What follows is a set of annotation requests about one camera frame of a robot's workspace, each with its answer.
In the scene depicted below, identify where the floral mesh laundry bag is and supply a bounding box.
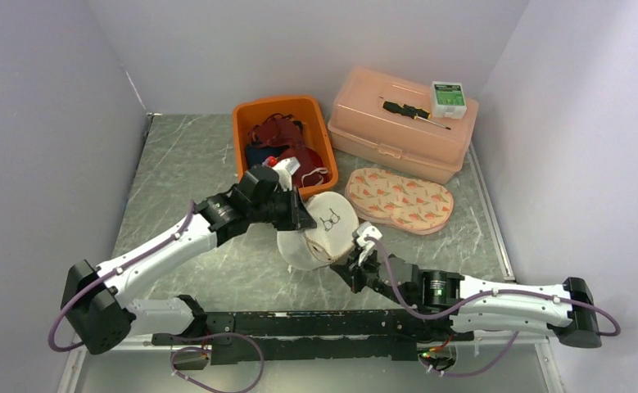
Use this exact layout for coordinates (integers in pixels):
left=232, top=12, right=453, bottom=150
left=344, top=168, right=455, bottom=235

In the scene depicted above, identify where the pink plastic storage box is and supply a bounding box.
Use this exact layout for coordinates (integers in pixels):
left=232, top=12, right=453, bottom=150
left=328, top=66, right=479, bottom=184

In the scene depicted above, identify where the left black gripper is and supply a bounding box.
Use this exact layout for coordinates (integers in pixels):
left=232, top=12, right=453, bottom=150
left=250, top=183, right=316, bottom=231

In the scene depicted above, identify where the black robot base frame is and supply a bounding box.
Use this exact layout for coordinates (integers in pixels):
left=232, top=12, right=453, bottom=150
left=152, top=309, right=472, bottom=365

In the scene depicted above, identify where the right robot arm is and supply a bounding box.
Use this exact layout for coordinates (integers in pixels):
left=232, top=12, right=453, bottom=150
left=329, top=248, right=622, bottom=349

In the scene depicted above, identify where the black yellow screwdriver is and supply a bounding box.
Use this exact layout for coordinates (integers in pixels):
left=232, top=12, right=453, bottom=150
left=379, top=96, right=451, bottom=130

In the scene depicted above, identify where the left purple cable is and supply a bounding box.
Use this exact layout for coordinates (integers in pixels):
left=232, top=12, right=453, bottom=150
left=47, top=199, right=197, bottom=353

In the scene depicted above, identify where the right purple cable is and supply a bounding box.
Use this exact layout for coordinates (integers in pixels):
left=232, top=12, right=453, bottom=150
left=363, top=236, right=622, bottom=380

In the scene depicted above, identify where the orange plastic bin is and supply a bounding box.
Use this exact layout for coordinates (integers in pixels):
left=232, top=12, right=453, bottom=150
left=233, top=95, right=338, bottom=199

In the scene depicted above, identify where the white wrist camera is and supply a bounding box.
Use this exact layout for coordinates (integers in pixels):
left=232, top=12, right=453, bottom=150
left=353, top=221, right=382, bottom=264
left=263, top=156, right=301, bottom=191

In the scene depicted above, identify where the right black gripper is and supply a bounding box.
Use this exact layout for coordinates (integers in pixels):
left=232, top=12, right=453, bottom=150
left=330, top=244, right=411, bottom=307

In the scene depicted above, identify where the navy blue bra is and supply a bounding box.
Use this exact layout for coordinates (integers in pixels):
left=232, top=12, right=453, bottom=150
left=244, top=144, right=283, bottom=168

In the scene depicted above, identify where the dark red bra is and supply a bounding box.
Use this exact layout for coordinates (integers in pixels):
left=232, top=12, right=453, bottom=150
left=247, top=113, right=327, bottom=187

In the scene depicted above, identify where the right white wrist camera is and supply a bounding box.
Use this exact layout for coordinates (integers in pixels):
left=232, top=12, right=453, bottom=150
left=353, top=221, right=382, bottom=264

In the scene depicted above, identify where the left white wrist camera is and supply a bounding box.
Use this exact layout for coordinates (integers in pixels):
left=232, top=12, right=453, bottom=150
left=263, top=156, right=301, bottom=191

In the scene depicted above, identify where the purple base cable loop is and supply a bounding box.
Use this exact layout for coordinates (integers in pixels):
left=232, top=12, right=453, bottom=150
left=170, top=332, right=265, bottom=393

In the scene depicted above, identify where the white green small box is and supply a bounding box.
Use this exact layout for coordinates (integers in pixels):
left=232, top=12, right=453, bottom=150
left=431, top=81, right=467, bottom=120

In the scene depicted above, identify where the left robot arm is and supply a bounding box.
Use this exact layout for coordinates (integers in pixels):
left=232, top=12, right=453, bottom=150
left=48, top=158, right=316, bottom=355

